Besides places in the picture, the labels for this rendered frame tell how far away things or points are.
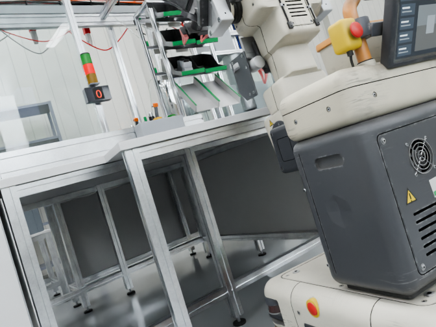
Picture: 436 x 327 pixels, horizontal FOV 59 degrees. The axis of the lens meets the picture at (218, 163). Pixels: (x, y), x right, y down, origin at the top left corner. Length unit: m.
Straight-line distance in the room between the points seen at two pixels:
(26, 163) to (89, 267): 1.87
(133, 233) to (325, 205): 2.57
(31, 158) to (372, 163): 1.16
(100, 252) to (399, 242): 2.70
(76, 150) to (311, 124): 0.96
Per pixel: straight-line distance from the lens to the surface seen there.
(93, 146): 1.61
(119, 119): 6.15
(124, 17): 3.37
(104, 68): 6.37
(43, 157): 1.56
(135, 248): 3.42
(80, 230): 3.28
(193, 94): 2.11
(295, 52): 1.35
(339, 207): 0.97
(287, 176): 2.33
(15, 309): 1.48
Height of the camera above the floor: 0.68
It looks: 1 degrees up
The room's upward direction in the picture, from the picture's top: 17 degrees counter-clockwise
